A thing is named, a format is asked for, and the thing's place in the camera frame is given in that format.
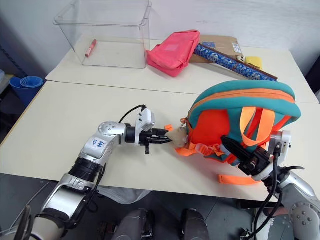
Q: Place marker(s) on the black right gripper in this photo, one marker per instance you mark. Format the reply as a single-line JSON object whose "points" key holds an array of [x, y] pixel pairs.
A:
{"points": [[257, 161]]}

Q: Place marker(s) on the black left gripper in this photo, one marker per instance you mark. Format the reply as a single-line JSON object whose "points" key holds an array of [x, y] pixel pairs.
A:
{"points": [[145, 140]]}

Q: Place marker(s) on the small beige plush toy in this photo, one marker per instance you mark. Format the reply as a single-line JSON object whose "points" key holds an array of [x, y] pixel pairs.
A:
{"points": [[178, 137]]}

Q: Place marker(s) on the orange and teal backpack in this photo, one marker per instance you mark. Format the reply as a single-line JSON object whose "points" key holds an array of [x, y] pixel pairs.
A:
{"points": [[225, 110]]}

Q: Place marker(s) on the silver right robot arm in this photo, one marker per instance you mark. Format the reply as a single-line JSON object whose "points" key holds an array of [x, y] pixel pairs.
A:
{"points": [[300, 192]]}

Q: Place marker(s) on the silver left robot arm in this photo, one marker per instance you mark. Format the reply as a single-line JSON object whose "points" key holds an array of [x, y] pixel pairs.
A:
{"points": [[100, 147]]}

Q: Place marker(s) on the white cloth under table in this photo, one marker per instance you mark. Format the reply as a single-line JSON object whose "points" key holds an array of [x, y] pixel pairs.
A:
{"points": [[125, 195]]}

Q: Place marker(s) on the pink fabric bag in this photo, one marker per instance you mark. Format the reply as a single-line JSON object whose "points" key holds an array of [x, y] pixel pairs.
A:
{"points": [[172, 52]]}

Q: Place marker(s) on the dark rounded shape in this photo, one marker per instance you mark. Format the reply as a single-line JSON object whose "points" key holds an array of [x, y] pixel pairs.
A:
{"points": [[195, 225], [133, 225]]}

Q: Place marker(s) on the blue patterned roll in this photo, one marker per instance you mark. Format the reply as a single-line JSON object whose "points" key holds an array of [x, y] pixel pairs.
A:
{"points": [[235, 63]]}

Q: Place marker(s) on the yellow sponge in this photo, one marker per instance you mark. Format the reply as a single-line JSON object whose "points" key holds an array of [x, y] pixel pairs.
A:
{"points": [[253, 62]]}

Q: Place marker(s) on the brown cardboard envelope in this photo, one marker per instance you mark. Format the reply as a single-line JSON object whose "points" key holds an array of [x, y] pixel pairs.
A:
{"points": [[222, 47]]}

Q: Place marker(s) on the red marker pen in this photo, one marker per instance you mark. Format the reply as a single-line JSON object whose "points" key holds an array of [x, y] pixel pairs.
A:
{"points": [[90, 48]]}

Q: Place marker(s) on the clear plastic storage bin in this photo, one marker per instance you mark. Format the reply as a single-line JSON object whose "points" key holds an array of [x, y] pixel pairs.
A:
{"points": [[105, 32]]}

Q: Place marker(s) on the blue rolled mat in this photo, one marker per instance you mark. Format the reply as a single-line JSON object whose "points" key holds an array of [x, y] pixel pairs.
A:
{"points": [[26, 87]]}

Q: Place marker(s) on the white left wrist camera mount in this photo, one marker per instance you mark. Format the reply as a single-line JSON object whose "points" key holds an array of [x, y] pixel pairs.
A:
{"points": [[146, 120]]}

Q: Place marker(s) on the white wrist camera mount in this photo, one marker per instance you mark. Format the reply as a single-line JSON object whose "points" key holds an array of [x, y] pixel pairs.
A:
{"points": [[146, 120], [285, 140]]}

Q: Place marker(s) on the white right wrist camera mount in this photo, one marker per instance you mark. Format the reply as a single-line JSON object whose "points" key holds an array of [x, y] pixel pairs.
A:
{"points": [[285, 140]]}

